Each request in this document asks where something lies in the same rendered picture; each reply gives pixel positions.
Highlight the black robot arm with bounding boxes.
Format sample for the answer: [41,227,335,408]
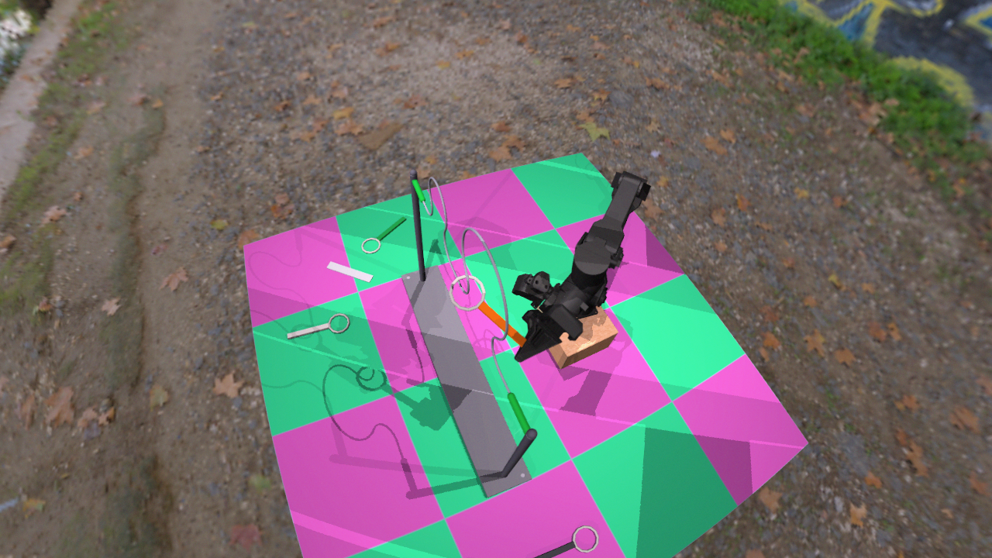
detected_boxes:
[512,171,651,319]

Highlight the grey loop with orange handle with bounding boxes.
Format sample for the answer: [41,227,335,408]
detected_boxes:
[449,275,527,347]

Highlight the white flat bar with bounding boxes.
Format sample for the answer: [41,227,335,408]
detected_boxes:
[327,261,373,283]

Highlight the grey ring with dark grey handle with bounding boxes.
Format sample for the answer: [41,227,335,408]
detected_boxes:
[535,525,599,558]

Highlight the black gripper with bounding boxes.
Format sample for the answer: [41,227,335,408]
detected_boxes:
[515,281,589,363]

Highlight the white ring with green handle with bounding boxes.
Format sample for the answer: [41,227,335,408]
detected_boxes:
[361,216,406,253]

